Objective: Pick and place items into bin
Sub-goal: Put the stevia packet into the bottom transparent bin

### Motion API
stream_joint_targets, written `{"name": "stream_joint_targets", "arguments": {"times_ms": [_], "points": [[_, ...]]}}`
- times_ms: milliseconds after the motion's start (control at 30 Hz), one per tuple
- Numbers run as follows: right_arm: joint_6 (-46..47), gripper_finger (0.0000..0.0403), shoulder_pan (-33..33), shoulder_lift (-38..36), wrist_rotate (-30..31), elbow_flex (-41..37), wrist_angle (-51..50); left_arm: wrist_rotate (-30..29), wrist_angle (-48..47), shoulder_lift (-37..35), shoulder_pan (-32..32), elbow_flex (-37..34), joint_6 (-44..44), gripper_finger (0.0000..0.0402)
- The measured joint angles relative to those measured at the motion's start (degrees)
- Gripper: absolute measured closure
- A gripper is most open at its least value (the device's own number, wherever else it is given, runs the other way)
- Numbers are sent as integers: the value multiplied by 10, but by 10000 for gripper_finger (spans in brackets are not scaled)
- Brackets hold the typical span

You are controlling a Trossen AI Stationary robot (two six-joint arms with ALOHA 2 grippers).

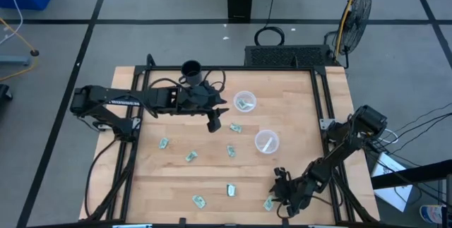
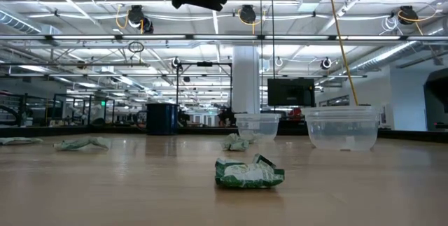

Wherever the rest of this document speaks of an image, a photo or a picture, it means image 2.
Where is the small green white wrapper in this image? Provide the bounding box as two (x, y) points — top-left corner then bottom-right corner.
(220, 133), (251, 152)

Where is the large green white wrapper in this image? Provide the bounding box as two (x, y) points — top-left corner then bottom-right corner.
(214, 153), (286, 190)

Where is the large clear plastic container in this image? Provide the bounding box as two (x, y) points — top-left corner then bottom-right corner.
(302, 105), (382, 152)

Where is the long ceiling light strip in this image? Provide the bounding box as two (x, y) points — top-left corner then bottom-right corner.
(0, 34), (448, 41)

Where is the white round column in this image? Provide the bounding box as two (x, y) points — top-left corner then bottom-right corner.
(232, 45), (260, 115)

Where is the dark blue barrel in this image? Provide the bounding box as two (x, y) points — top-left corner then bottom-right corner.
(145, 102), (180, 136)

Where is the black monitor screen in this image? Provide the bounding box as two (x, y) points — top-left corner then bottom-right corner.
(267, 78), (316, 107)

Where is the small clear plastic container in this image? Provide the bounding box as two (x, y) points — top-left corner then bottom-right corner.
(234, 113), (282, 141)

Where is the flat crumpled green white wrapper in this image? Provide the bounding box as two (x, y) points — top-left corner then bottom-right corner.
(0, 136), (43, 146)
(53, 136), (111, 151)

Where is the black metal workstation frame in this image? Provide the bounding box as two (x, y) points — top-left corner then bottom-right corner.
(176, 62), (234, 115)

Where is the thin black hanging cable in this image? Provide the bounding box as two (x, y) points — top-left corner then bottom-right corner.
(270, 0), (277, 113)
(259, 0), (263, 113)

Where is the black coiled cable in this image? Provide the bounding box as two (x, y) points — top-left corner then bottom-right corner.
(127, 41), (145, 54)

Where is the yellow hanging cable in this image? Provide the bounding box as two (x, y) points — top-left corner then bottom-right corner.
(325, 0), (360, 106)

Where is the black metal cage frame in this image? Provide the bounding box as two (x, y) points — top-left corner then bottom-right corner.
(52, 92), (116, 126)

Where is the silver ventilation duct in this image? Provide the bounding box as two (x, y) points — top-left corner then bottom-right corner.
(0, 8), (43, 34)
(344, 26), (448, 75)

